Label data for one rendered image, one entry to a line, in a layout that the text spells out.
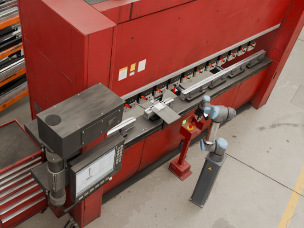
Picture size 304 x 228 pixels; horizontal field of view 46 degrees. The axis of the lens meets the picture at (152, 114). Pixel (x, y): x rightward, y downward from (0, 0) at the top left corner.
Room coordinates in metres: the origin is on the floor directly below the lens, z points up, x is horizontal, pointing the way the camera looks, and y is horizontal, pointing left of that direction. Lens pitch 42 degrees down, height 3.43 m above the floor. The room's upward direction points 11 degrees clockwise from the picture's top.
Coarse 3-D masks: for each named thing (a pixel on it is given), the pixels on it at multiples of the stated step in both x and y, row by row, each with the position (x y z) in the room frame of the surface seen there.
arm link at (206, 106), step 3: (204, 102) 2.81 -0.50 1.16; (207, 102) 2.81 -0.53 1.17; (204, 105) 2.77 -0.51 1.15; (207, 105) 2.76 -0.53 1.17; (210, 105) 2.77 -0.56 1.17; (213, 105) 2.78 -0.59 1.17; (204, 108) 2.74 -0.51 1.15; (207, 108) 2.73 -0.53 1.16; (210, 108) 2.74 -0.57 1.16; (204, 111) 2.71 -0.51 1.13; (207, 111) 2.71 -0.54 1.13
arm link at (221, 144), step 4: (216, 140) 2.48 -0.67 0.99; (220, 140) 2.47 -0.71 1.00; (224, 140) 2.49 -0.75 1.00; (216, 144) 2.42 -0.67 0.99; (220, 144) 2.42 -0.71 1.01; (224, 144) 2.43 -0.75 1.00; (216, 148) 2.40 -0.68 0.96; (220, 148) 2.41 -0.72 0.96; (224, 148) 2.41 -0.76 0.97; (216, 152) 2.41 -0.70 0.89; (220, 152) 2.41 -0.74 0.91
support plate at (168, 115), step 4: (164, 104) 2.84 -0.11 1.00; (152, 108) 2.75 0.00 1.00; (156, 108) 2.76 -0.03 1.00; (168, 108) 2.80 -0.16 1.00; (156, 112) 2.70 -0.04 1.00; (160, 112) 2.71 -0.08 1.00; (164, 112) 2.72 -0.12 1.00; (168, 112) 2.73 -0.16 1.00; (172, 112) 2.75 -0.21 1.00; (160, 116) 2.65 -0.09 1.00; (164, 116) 2.66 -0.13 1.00; (168, 116) 2.67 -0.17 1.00; (172, 116) 2.68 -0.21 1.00; (176, 116) 2.70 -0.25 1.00; (164, 120) 2.60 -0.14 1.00; (168, 120) 2.61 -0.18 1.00; (172, 120) 2.62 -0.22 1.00
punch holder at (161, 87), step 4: (160, 84) 2.75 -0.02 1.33; (164, 84) 2.79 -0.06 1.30; (156, 88) 2.71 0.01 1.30; (160, 88) 2.76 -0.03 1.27; (164, 88) 2.80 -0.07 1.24; (152, 92) 2.74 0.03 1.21; (156, 92) 2.71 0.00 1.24; (160, 92) 2.76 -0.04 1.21; (164, 92) 2.81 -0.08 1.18; (156, 96) 2.72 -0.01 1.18
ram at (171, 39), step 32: (192, 0) 2.92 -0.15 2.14; (224, 0) 3.28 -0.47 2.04; (256, 0) 3.77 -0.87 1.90; (288, 0) 4.40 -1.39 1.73; (128, 32) 2.37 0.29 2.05; (160, 32) 2.64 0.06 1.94; (192, 32) 2.99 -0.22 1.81; (224, 32) 3.43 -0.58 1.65; (256, 32) 3.99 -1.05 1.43; (128, 64) 2.40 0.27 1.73; (160, 64) 2.71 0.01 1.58; (128, 96) 2.44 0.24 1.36
